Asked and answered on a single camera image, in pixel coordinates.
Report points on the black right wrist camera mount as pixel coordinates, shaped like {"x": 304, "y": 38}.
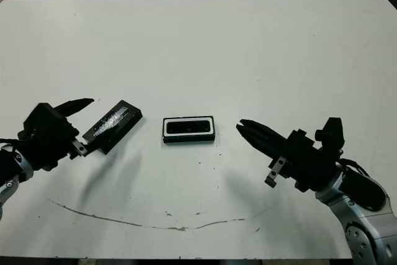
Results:
{"x": 333, "y": 134}

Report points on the black box with white insert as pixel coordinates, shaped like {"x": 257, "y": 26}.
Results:
{"x": 189, "y": 140}

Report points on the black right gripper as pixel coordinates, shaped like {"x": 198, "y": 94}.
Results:
{"x": 307, "y": 165}

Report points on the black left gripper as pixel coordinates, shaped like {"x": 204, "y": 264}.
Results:
{"x": 49, "y": 147}

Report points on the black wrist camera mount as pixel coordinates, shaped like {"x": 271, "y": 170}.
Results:
{"x": 333, "y": 134}
{"x": 38, "y": 116}

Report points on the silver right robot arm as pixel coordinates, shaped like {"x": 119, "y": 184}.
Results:
{"x": 366, "y": 231}

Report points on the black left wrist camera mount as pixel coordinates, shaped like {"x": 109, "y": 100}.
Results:
{"x": 38, "y": 116}

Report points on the black glossy box lid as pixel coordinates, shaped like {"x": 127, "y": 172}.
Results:
{"x": 121, "y": 128}

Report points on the slim black camera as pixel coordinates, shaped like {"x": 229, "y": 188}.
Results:
{"x": 186, "y": 127}

